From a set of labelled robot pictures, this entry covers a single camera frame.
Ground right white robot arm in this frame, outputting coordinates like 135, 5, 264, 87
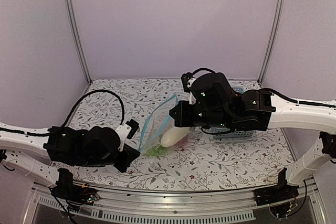
169, 72, 335, 201

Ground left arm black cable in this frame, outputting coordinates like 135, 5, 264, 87
0, 89, 126, 137

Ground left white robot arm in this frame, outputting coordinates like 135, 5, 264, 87
1, 120, 140, 188

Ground white toy radish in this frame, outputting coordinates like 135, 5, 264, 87
161, 126, 191, 148

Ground floral table mat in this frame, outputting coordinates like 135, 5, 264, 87
70, 79, 293, 191

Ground clear zip top bag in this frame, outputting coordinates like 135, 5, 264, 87
138, 94, 195, 157

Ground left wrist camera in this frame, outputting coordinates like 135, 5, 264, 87
115, 119, 139, 152

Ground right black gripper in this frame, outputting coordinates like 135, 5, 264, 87
169, 101, 233, 130

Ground front aluminium rail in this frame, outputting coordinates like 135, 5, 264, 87
22, 178, 328, 223

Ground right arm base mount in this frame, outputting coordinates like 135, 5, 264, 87
253, 168, 308, 219

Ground blue plastic basket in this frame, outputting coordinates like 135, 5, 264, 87
209, 85, 257, 141

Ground left aluminium frame post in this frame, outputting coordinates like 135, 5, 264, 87
64, 0, 92, 84

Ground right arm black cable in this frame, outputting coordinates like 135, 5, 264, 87
193, 68, 336, 106

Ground red toy tomato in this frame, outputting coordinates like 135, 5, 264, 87
176, 135, 188, 146

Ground aluminium frame post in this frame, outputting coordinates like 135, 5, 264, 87
258, 0, 285, 86
64, 0, 92, 84

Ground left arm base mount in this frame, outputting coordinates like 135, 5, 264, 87
49, 168, 100, 223

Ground right aluminium frame post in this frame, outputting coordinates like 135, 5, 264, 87
258, 0, 285, 86

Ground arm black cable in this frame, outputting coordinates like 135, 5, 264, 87
0, 89, 126, 137
193, 68, 336, 106

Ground green toy grapes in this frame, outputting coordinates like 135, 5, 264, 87
145, 144, 169, 157

